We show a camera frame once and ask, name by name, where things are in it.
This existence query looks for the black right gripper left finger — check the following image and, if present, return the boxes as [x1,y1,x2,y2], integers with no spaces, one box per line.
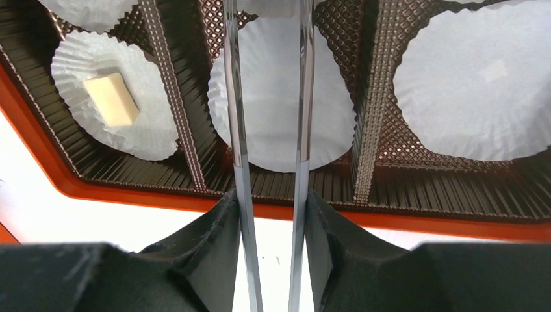
[1,190,240,311]

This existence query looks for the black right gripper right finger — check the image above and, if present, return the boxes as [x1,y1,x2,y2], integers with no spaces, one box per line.
[305,191,550,311]

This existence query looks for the white rectangular chocolate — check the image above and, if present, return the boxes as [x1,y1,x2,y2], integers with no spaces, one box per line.
[83,72,140,127]

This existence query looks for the metal tongs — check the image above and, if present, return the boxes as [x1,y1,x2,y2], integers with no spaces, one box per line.
[223,1,315,311]

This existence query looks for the orange chocolate box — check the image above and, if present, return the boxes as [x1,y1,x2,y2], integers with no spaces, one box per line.
[1,1,550,242]

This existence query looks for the white paper cup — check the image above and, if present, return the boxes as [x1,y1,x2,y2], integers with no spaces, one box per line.
[51,32,179,161]
[206,16,357,174]
[40,0,138,33]
[393,1,550,161]
[237,0,301,18]

